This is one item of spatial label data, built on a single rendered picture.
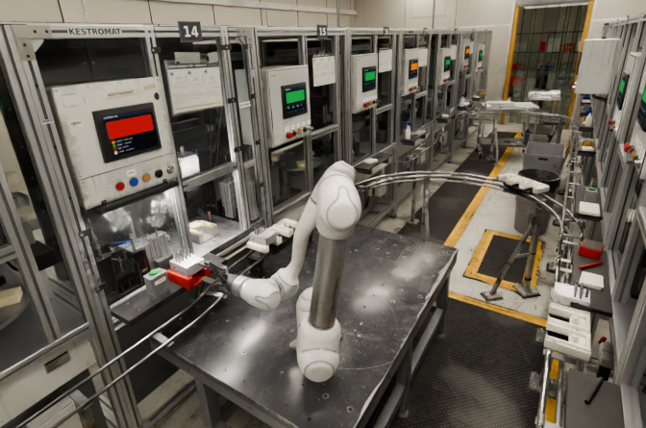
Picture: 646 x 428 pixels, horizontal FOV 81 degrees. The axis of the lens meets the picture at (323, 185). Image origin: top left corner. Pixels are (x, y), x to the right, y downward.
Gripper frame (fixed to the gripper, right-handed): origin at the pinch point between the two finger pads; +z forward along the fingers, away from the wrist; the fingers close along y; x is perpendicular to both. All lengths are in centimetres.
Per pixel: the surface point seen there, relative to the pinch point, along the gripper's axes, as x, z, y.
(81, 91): 22, 23, 82
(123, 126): 11, 20, 67
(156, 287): 18.2, 10.4, -0.6
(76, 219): 35, 24, 36
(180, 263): 3.5, 12.6, 2.6
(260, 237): -45.3, 7.7, -5.9
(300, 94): -108, 21, 64
